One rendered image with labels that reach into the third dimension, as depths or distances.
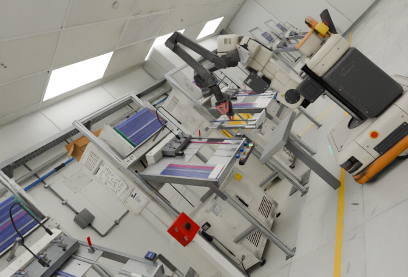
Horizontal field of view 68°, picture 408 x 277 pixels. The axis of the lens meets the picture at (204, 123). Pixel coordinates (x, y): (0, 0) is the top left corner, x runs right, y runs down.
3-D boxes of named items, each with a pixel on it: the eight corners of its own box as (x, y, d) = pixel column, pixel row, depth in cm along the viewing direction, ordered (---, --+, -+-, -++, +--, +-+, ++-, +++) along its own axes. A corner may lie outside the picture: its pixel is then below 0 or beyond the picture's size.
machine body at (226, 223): (283, 208, 286) (234, 164, 289) (266, 266, 228) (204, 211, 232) (243, 237, 323) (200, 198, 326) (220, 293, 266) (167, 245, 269)
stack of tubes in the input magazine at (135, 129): (166, 123, 298) (146, 105, 300) (136, 146, 257) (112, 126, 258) (161, 130, 305) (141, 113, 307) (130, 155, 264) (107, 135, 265)
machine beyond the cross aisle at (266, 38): (337, 59, 680) (272, 5, 690) (334, 68, 613) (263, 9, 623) (295, 100, 758) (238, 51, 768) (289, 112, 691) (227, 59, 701)
